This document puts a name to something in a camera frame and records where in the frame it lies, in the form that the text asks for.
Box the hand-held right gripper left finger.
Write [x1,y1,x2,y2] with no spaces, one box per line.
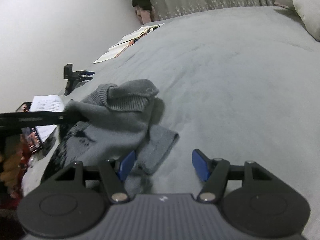
[54,150,137,203]

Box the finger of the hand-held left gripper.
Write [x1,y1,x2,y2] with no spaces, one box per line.
[0,111,89,128]

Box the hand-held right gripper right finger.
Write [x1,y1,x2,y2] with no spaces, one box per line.
[192,149,275,203]

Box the grey knit sweater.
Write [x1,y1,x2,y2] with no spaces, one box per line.
[42,79,180,195]

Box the person's left hand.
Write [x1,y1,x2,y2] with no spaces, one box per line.
[0,152,23,188]

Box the white paper sheet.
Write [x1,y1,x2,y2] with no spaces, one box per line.
[30,95,66,142]

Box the black phone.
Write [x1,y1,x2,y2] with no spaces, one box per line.
[15,102,43,153]

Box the black clamp with blue tips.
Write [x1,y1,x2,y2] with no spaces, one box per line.
[63,64,95,96]

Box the open book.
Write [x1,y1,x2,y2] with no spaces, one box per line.
[93,23,165,64]

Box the pink hanging garment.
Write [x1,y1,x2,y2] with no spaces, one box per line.
[135,5,157,25]

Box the light grey duvet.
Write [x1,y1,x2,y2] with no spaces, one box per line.
[262,0,320,42]

